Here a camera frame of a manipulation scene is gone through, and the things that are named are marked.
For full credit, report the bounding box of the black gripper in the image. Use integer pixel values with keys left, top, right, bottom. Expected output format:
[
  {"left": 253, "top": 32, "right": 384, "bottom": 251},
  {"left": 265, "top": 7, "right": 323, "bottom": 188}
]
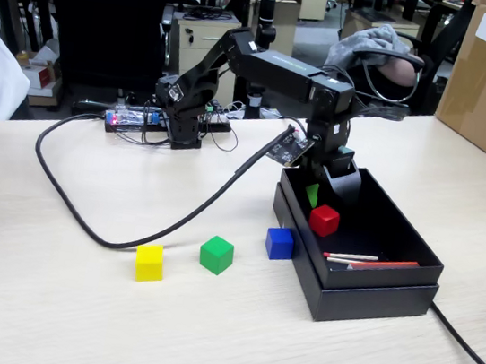
[{"left": 294, "top": 116, "right": 370, "bottom": 216}]

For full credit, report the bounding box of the red wooden cube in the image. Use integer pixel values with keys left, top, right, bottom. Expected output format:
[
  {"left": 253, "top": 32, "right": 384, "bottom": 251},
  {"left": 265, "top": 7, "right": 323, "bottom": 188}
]
[{"left": 306, "top": 203, "right": 343, "bottom": 240}]

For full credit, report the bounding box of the blue wooden cube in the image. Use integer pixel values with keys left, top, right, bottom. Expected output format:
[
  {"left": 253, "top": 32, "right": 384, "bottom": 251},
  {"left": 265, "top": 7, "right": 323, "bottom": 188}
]
[{"left": 262, "top": 224, "right": 298, "bottom": 263}]

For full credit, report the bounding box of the green wooden cube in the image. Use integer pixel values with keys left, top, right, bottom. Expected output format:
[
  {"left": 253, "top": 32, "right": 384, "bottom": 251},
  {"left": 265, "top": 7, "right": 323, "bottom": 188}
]
[{"left": 196, "top": 232, "right": 237, "bottom": 278}]

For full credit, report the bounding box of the yellow wooden cube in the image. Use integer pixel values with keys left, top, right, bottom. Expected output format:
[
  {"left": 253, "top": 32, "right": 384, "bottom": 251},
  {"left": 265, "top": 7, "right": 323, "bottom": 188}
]
[{"left": 132, "top": 241, "right": 168, "bottom": 286}]

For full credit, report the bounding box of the black cardboard box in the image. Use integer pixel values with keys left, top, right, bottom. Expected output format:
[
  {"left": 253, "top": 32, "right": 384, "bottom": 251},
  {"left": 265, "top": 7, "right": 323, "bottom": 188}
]
[{"left": 265, "top": 155, "right": 457, "bottom": 306}]

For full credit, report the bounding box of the black open box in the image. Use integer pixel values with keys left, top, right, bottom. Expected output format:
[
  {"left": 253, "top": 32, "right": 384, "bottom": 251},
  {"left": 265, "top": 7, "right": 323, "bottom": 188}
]
[{"left": 257, "top": 181, "right": 451, "bottom": 339}]

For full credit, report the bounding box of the long white stick red tip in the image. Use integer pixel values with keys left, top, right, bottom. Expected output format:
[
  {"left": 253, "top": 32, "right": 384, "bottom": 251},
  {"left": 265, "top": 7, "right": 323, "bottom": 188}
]
[{"left": 322, "top": 247, "right": 380, "bottom": 265}]

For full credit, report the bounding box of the black chair with armrest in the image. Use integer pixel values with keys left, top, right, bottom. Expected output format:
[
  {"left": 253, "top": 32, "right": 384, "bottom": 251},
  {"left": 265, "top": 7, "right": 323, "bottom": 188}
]
[{"left": 344, "top": 0, "right": 473, "bottom": 122}]

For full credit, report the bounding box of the grey cloth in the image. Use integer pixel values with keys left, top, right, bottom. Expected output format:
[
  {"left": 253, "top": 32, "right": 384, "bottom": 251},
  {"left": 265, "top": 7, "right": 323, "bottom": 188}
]
[{"left": 324, "top": 16, "right": 416, "bottom": 78}]

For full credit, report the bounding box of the black vertical pole stand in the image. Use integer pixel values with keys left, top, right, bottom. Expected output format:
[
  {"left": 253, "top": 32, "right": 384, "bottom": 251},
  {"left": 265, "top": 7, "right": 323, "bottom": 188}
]
[{"left": 241, "top": 0, "right": 282, "bottom": 124}]

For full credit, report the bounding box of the beige drawer cabinet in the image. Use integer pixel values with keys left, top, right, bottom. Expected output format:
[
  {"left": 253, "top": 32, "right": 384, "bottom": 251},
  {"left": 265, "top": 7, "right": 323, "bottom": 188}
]
[{"left": 161, "top": 9, "right": 245, "bottom": 109}]

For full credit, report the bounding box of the controller board with red light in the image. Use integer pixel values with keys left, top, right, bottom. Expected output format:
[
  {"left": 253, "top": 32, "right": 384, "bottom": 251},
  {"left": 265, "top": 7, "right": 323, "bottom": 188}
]
[{"left": 102, "top": 103, "right": 164, "bottom": 136}]

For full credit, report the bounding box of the black mesh office chair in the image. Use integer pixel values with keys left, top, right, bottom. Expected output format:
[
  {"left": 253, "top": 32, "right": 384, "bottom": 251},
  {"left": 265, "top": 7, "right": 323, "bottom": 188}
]
[{"left": 24, "top": 0, "right": 175, "bottom": 100}]

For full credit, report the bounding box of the white red small carton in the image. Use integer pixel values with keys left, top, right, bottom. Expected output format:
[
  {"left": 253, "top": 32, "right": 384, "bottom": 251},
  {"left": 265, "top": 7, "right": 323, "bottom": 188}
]
[{"left": 11, "top": 46, "right": 66, "bottom": 111}]

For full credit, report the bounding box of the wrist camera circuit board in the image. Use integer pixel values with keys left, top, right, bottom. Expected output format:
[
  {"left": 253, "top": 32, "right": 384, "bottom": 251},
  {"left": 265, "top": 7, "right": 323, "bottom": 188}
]
[{"left": 265, "top": 121, "right": 317, "bottom": 171}]

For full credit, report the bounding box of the thin black wire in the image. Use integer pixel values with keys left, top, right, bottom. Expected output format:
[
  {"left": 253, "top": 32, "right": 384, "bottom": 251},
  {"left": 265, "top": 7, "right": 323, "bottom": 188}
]
[{"left": 204, "top": 111, "right": 245, "bottom": 155}]

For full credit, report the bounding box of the electronics board with wires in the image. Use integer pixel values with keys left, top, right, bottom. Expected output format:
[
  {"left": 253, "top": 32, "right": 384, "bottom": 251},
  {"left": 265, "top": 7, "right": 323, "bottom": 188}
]
[{"left": 68, "top": 94, "right": 235, "bottom": 151}]

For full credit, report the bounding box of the thick black sleeved cable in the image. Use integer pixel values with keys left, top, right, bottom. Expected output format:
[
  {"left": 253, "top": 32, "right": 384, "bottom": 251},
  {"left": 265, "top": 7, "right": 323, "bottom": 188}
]
[{"left": 22, "top": 104, "right": 296, "bottom": 273}]

